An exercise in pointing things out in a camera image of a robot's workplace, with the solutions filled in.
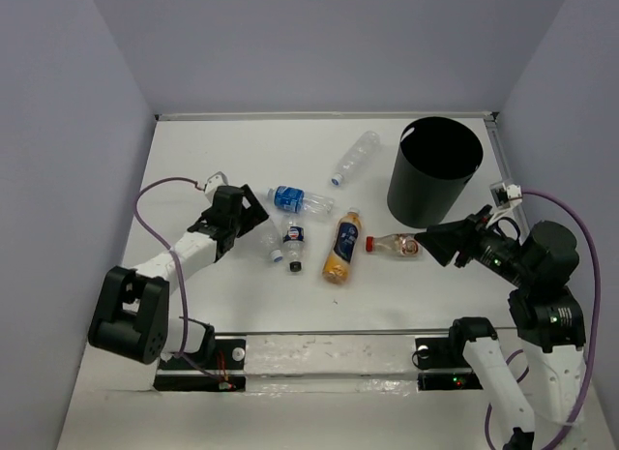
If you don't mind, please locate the orange juice bottle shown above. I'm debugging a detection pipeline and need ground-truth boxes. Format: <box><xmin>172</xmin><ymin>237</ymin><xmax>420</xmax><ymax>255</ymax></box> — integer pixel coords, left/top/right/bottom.
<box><xmin>322</xmin><ymin>208</ymin><xmax>362</xmax><ymax>285</ymax></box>

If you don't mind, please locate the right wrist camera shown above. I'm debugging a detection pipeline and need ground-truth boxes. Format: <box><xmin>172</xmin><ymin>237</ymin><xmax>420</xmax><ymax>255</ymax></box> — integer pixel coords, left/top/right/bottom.
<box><xmin>488</xmin><ymin>180</ymin><xmax>523</xmax><ymax>225</ymax></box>

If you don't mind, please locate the small bottle red cap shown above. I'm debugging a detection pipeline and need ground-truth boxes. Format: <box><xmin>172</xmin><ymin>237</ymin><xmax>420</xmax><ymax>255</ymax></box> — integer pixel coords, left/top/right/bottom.
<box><xmin>365</xmin><ymin>232</ymin><xmax>423</xmax><ymax>259</ymax></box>

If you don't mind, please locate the clear bottle blue label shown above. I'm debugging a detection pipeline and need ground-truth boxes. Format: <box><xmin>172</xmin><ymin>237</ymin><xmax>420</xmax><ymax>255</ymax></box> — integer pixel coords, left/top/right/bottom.
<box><xmin>266</xmin><ymin>186</ymin><xmax>335</xmax><ymax>221</ymax></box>

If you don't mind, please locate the small bottle pepsi label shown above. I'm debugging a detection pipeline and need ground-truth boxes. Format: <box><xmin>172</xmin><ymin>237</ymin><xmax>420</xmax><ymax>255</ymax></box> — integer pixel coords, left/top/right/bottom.
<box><xmin>282</xmin><ymin>214</ymin><xmax>306</xmax><ymax>274</ymax></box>

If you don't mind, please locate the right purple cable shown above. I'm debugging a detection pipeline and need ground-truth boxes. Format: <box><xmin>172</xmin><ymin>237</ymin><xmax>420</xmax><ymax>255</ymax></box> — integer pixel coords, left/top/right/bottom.
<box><xmin>485</xmin><ymin>188</ymin><xmax>604</xmax><ymax>450</ymax></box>

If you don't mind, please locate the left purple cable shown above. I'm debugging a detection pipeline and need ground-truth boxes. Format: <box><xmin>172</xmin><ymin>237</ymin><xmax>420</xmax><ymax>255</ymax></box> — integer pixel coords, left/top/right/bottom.
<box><xmin>133</xmin><ymin>177</ymin><xmax>228</xmax><ymax>386</ymax></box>

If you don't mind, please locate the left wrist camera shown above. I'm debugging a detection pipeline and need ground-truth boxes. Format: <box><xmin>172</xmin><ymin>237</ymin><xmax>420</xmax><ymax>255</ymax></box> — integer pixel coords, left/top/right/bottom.
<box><xmin>199</xmin><ymin>171</ymin><xmax>228</xmax><ymax>201</ymax></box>

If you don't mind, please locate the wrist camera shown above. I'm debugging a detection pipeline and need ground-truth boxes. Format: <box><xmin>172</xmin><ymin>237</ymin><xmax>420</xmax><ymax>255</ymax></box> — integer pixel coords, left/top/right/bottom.
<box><xmin>488</xmin><ymin>180</ymin><xmax>523</xmax><ymax>225</ymax></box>
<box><xmin>199</xmin><ymin>171</ymin><xmax>228</xmax><ymax>201</ymax></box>

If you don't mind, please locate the black cylindrical bin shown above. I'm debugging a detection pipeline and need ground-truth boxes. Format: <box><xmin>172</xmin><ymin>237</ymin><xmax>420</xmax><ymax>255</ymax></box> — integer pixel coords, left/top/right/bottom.
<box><xmin>387</xmin><ymin>116</ymin><xmax>484</xmax><ymax>228</ymax></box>

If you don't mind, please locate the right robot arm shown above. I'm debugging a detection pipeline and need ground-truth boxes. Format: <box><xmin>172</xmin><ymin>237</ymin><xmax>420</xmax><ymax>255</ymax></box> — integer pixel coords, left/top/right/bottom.
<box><xmin>413</xmin><ymin>206</ymin><xmax>587</xmax><ymax>449</ymax></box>

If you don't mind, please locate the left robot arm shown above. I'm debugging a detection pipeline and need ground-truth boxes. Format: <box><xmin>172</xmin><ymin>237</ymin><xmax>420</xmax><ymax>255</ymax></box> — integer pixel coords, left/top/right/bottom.
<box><xmin>87</xmin><ymin>184</ymin><xmax>269</xmax><ymax>368</ymax></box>

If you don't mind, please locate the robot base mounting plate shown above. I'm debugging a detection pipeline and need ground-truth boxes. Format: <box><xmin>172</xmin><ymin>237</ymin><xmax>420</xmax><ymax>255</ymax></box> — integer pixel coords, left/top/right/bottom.
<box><xmin>154</xmin><ymin>330</ymin><xmax>481</xmax><ymax>393</ymax></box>

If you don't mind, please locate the clear bottle blue cap far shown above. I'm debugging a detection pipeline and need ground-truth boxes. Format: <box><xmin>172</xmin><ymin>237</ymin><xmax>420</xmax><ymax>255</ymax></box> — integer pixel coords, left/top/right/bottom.
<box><xmin>331</xmin><ymin>131</ymin><xmax>381</xmax><ymax>187</ymax></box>

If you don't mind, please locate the clear crushed bottle white cap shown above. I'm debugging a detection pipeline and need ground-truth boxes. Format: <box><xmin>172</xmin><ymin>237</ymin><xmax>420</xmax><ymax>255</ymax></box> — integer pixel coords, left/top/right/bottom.
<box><xmin>255</xmin><ymin>218</ymin><xmax>283</xmax><ymax>263</ymax></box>

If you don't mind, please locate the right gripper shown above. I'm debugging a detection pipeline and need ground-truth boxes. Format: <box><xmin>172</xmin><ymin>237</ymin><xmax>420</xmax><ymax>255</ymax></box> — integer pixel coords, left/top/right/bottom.
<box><xmin>413</xmin><ymin>201</ymin><xmax>534</xmax><ymax>285</ymax></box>

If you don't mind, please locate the purple cable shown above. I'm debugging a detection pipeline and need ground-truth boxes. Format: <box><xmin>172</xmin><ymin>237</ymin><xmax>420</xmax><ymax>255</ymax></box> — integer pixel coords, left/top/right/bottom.
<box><xmin>485</xmin><ymin>188</ymin><xmax>604</xmax><ymax>450</ymax></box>
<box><xmin>133</xmin><ymin>177</ymin><xmax>228</xmax><ymax>386</ymax></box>

